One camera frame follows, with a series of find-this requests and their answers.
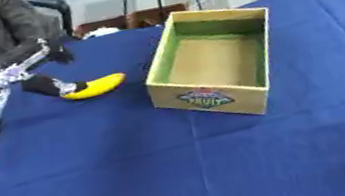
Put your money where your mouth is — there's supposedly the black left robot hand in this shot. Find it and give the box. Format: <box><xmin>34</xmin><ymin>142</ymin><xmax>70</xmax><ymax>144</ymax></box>
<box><xmin>1</xmin><ymin>32</ymin><xmax>92</xmax><ymax>106</ymax></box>

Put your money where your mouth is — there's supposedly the yellow toy banana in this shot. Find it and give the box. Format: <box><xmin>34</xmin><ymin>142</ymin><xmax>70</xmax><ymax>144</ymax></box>
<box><xmin>57</xmin><ymin>71</ymin><xmax>131</xmax><ymax>104</ymax></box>

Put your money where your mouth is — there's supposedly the brown wooden box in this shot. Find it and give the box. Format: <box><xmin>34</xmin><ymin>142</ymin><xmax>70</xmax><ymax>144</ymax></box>
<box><xmin>70</xmin><ymin>1</ymin><xmax>191</xmax><ymax>41</ymax></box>

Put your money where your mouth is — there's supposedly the tan cardboard box green inside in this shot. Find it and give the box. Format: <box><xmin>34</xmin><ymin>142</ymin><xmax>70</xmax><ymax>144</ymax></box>
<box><xmin>133</xmin><ymin>0</ymin><xmax>288</xmax><ymax>135</ymax></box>

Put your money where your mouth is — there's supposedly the white cloth lump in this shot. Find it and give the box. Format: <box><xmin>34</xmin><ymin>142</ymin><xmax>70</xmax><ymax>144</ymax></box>
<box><xmin>79</xmin><ymin>24</ymin><xmax>124</xmax><ymax>41</ymax></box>

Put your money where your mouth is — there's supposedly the black chair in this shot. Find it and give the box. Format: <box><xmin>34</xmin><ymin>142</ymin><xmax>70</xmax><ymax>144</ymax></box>
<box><xmin>23</xmin><ymin>0</ymin><xmax>78</xmax><ymax>45</ymax></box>

